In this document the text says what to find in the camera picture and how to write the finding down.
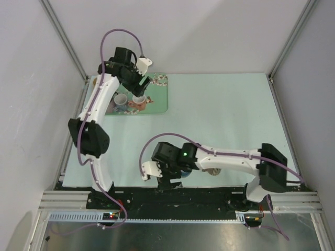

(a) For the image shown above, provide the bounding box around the brown striped mug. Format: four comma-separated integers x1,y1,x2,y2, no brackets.
203,168,221,176

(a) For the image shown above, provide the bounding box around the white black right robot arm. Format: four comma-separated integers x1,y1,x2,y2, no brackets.
149,142,287,210

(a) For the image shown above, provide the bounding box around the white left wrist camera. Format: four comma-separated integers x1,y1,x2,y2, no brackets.
136,57,153,76

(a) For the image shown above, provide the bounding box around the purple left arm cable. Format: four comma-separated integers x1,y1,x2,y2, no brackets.
49,28,144,235

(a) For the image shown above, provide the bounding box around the aluminium frame post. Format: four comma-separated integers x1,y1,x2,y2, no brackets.
39,0,88,82
267,0,319,81

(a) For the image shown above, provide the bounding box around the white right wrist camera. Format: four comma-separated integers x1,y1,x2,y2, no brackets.
141,161,163,181

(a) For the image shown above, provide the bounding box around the dark blue mug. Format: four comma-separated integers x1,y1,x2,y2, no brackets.
181,170,192,178

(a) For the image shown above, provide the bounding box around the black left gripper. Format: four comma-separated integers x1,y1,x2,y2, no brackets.
121,63,151,98

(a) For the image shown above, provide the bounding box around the green floral placemat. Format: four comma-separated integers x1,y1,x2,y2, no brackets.
105,73,168,116

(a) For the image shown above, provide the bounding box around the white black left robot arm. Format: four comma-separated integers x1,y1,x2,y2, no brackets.
68,47,152,209

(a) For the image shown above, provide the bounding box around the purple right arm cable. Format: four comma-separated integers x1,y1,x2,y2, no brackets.
138,133,306,241

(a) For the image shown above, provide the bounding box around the right aluminium frame post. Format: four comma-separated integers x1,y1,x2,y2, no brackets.
267,0,319,81

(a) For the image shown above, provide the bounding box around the left aluminium frame post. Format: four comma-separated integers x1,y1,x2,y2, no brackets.
39,0,88,82

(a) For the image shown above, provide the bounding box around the salmon pink mug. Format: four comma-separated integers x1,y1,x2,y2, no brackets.
128,95,147,111

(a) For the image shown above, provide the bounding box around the lilac mug black handle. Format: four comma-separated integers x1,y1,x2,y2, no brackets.
106,96,115,114

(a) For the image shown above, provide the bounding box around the aluminium front rail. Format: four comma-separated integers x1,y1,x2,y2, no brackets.
38,191,323,213

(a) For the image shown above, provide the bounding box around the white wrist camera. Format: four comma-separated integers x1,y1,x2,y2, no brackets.
141,161,163,181
136,57,153,76

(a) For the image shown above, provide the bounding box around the grey blue small mug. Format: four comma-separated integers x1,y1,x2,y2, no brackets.
113,94,128,112

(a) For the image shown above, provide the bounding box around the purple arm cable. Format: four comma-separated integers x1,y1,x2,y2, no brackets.
138,133,306,241
49,28,144,235

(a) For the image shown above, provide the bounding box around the grey slotted cable duct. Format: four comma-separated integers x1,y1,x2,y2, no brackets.
49,211,261,224

